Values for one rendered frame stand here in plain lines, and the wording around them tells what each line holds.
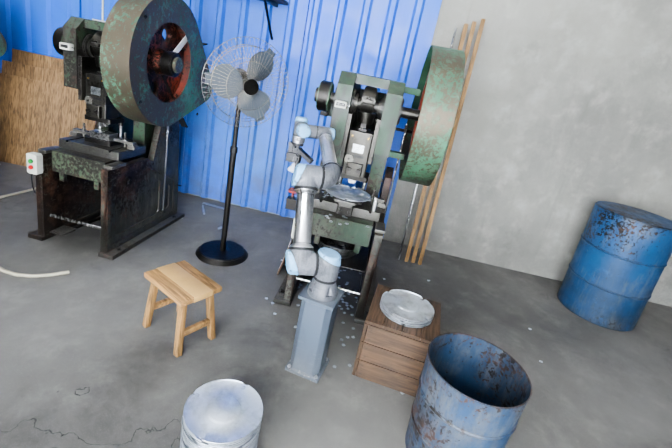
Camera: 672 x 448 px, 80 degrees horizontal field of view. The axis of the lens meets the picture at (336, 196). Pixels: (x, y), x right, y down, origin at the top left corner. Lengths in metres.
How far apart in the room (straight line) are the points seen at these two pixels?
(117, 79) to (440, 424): 2.37
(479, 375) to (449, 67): 1.53
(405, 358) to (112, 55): 2.26
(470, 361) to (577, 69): 2.68
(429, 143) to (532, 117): 1.84
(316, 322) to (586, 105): 2.95
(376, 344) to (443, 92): 1.33
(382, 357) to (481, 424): 0.65
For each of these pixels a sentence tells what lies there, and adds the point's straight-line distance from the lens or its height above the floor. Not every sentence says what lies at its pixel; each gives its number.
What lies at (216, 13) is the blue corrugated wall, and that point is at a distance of 4.03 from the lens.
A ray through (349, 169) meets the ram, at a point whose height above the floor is 0.94.
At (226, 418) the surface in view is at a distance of 1.73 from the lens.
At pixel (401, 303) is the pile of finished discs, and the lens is 2.27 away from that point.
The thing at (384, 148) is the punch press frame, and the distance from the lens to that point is 2.46.
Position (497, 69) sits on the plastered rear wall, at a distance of 3.80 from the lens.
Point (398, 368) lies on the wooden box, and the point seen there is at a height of 0.14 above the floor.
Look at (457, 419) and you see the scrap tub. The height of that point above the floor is 0.36.
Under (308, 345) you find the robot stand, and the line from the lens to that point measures 2.15.
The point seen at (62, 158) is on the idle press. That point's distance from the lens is 3.23.
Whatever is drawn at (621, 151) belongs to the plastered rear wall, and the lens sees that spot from 4.23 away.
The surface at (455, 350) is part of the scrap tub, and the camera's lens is 2.08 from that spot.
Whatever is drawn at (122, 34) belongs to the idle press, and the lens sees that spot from 2.65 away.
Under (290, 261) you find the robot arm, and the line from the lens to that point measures 1.89.
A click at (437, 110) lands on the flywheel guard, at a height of 1.41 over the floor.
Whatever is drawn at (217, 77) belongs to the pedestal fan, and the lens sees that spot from 2.66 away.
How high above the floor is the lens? 1.53
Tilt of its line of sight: 18 degrees down
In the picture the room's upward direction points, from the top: 11 degrees clockwise
